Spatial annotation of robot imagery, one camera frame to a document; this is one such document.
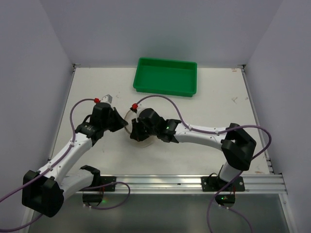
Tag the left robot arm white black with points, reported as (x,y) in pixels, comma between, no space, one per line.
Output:
(46,190)

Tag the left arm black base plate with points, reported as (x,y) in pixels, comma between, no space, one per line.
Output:
(104,180)

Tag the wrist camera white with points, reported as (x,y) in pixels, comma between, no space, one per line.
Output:
(137,108)
(107,99)

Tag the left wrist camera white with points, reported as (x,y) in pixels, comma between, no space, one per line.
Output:
(107,99)

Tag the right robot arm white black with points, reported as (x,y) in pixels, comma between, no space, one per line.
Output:
(234,142)

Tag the aluminium rail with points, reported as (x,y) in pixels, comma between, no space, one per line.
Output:
(197,184)

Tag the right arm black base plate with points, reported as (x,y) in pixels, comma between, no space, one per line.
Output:
(214,184)

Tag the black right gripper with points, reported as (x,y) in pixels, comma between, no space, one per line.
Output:
(138,128)

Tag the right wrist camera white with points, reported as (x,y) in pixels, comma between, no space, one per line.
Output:
(137,108)

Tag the green plastic tray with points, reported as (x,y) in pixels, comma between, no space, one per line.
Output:
(166,77)

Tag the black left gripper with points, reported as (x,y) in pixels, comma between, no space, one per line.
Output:
(116,120)

